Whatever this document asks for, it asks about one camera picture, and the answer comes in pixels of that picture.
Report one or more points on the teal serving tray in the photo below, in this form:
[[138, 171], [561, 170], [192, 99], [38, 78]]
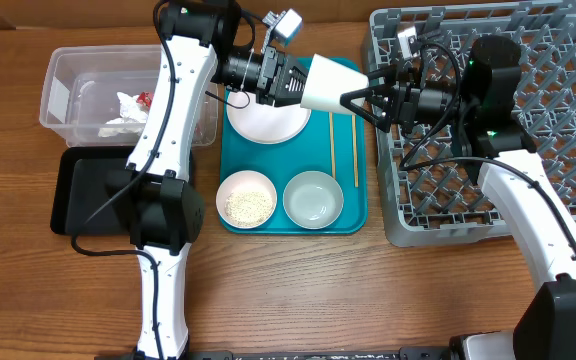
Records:
[[308, 151]]

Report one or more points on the wooden chopstick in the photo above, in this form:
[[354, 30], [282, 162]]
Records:
[[332, 144], [355, 151]]

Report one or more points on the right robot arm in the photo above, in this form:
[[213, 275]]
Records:
[[500, 157]]

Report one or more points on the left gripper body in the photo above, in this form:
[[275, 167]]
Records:
[[266, 90]]

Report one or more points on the white paper cup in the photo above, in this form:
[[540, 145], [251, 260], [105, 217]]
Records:
[[326, 82]]

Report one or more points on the red snack wrapper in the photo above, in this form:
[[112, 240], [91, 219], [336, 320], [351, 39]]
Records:
[[145, 100]]

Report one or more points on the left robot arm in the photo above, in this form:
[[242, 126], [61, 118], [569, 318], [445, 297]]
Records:
[[198, 49]]

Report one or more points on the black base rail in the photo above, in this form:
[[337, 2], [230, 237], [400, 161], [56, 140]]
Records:
[[313, 355]]

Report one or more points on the large white plate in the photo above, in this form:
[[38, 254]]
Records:
[[264, 124]]

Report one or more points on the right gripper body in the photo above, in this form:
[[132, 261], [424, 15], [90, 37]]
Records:
[[428, 100]]

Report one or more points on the grey dishwasher rack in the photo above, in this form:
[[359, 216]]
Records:
[[426, 200]]

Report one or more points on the small white rice bowl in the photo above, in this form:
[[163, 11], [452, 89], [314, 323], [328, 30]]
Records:
[[246, 180]]

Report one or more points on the left wooden chopstick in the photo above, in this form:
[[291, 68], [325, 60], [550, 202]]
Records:
[[332, 144]]

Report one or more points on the pile of white rice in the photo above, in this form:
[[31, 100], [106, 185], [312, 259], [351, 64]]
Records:
[[249, 208]]

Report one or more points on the black plastic tray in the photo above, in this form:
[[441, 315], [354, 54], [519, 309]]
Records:
[[98, 192]]

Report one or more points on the clear plastic bin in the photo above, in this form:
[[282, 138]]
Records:
[[80, 86]]

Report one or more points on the white napkin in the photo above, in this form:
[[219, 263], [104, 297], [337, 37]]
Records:
[[130, 116]]

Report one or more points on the right wooden chopstick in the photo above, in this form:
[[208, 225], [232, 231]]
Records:
[[355, 151]]

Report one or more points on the grey-rimmed white bowl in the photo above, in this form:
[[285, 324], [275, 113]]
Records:
[[313, 200]]

